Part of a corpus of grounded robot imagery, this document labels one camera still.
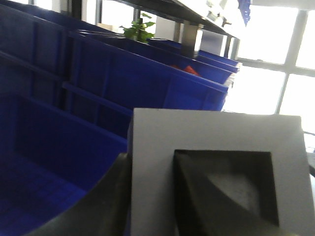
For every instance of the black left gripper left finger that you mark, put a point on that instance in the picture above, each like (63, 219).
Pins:
(102, 212)

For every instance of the red plastic bags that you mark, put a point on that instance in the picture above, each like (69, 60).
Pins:
(187, 69)

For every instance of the blue bin with red bags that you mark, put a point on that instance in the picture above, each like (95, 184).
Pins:
(110, 76)

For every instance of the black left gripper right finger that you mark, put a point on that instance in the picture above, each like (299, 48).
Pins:
(225, 193)

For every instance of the stainless steel shelf frame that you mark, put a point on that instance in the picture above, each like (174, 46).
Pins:
(219, 16)

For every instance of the blue target bin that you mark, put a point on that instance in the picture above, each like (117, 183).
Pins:
(49, 160)

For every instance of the gray square base block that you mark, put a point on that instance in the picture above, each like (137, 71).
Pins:
(154, 135)

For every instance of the green potted plant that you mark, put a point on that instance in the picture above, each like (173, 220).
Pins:
(138, 31)

